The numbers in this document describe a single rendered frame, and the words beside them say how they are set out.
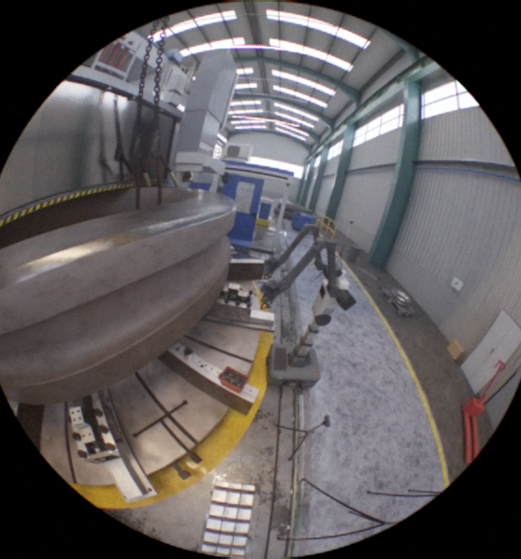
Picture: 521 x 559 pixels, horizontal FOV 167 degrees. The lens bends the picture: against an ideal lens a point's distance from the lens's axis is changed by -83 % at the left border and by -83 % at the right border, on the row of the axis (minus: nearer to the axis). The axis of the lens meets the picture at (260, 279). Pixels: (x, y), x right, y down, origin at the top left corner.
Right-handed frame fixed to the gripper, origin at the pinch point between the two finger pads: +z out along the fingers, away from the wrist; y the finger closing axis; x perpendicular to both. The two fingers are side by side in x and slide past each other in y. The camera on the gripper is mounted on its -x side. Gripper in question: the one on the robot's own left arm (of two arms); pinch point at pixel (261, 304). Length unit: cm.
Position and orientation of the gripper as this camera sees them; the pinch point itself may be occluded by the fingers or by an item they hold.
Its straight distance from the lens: 137.0
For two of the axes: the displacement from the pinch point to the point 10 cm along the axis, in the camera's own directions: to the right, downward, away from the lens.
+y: -0.6, 4.9, -8.7
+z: -6.7, 6.2, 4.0
